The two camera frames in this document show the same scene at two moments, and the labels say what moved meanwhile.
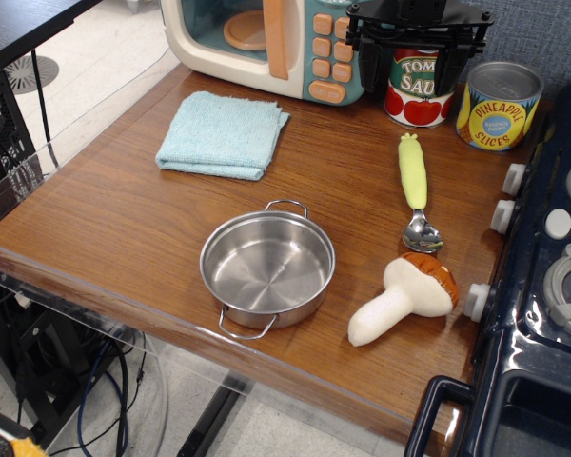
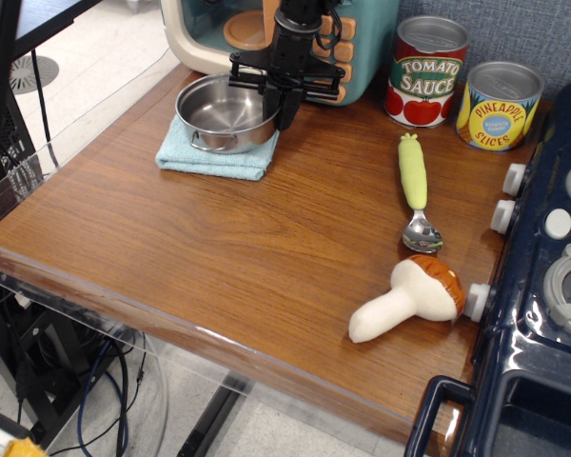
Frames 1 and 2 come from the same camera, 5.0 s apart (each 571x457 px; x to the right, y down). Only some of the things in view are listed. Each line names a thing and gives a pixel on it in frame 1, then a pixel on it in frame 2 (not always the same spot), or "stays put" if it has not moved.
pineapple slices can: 498,105 stays put
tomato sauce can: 411,97 stays put
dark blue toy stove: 531,387 stays put
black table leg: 206,430 stays put
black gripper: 443,24 → 288,67
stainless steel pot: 275,264 → 223,118
